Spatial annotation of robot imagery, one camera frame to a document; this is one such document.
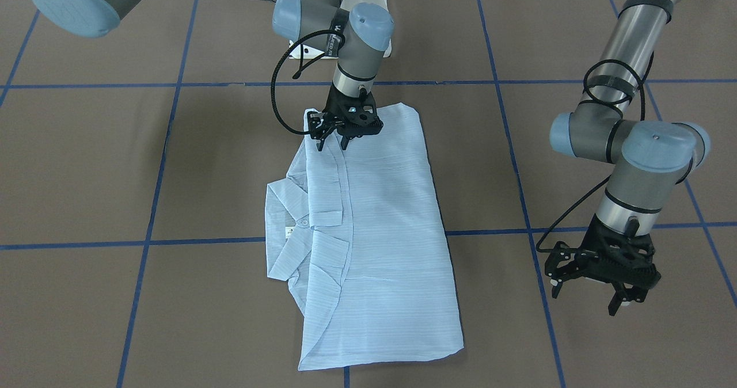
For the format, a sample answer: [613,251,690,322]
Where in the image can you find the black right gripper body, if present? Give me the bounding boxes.
[322,86,383,138]

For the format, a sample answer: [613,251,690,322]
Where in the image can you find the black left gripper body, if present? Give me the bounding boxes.
[579,215,661,290]

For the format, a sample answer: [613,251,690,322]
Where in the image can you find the light blue striped shirt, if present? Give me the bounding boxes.
[265,103,464,371]

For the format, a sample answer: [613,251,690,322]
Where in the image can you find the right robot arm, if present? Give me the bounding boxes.
[32,0,395,150]

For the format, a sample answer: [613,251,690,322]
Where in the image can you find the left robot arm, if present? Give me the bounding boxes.
[535,0,711,315]

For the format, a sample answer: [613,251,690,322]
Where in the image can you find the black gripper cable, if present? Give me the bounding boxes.
[269,29,346,135]

